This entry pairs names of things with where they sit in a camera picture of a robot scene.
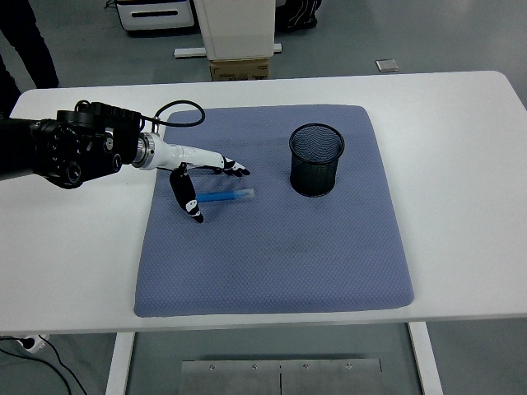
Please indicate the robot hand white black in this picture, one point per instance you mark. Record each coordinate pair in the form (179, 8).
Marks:
(185, 153)

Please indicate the blue marker with clear cap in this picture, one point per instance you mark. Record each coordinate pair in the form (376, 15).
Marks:
(226, 195)

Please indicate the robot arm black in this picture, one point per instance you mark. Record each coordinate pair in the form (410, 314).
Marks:
(62, 144)

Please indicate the black mesh pen holder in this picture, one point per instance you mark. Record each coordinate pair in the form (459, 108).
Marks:
(315, 177)

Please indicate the brown cardboard box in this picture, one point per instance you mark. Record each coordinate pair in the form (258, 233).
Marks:
(239, 70)

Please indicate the white flat base bar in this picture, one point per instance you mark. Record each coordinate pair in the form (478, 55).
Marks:
(189, 52)

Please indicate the blue-grey textured mat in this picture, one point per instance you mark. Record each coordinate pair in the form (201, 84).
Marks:
(267, 255)

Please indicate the white cabinet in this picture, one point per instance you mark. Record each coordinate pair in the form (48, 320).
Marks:
(239, 29)

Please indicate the white appliance with dark slot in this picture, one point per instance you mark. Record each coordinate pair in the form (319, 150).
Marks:
(156, 18)

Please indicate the grey floor outlet cover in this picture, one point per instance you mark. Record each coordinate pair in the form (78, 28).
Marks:
(386, 66)

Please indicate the white table leg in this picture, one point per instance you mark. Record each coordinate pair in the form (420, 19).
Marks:
(119, 366)
(426, 362)

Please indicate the grey metal plate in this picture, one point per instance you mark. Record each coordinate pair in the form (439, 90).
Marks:
(239, 380)

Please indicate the white power strip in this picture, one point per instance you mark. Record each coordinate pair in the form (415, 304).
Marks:
(36, 345)

